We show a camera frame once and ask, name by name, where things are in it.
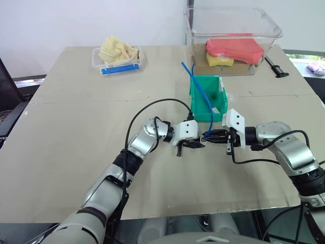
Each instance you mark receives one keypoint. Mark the large clear plastic container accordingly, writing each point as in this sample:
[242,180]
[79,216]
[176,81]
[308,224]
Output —
[254,25]

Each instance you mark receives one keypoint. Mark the dark side table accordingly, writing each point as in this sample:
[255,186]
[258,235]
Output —
[314,84]

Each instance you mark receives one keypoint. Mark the pink wrapped object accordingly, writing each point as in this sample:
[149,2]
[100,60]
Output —
[317,67]

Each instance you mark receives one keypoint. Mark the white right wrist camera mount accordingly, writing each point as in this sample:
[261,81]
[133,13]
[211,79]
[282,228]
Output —
[234,119]

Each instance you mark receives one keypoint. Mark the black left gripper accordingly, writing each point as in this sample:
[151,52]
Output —
[179,150]

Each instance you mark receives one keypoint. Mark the yellow crumpled cloth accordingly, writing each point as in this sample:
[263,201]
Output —
[115,49]

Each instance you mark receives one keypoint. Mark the tan cardboard table cover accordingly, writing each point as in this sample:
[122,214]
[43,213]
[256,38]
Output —
[76,127]

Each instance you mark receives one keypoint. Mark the green plastic bin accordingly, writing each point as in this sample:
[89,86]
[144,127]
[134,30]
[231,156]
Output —
[205,111]

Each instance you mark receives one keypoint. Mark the blue tape strip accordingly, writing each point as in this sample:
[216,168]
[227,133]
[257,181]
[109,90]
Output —
[119,69]

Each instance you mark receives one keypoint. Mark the red cloth bundle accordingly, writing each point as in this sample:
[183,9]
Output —
[236,49]

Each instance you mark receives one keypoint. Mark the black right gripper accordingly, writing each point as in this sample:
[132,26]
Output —
[234,141]

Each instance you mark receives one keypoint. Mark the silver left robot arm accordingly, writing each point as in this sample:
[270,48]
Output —
[142,142]

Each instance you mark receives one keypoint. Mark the small clear plastic container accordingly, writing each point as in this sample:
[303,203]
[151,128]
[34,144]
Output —
[97,62]

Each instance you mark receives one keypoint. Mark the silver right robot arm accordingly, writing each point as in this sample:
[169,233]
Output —
[292,152]

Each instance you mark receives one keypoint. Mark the small white tag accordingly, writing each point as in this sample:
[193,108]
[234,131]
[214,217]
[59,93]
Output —
[215,110]

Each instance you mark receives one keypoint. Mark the yellow sponge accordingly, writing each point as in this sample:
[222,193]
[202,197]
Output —
[219,61]

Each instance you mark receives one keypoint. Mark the dark grey rounded housing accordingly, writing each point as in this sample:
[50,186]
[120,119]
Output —
[203,231]

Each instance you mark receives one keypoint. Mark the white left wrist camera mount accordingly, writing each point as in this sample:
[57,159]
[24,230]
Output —
[186,128]

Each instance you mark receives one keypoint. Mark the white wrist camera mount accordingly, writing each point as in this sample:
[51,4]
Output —
[234,119]
[186,128]

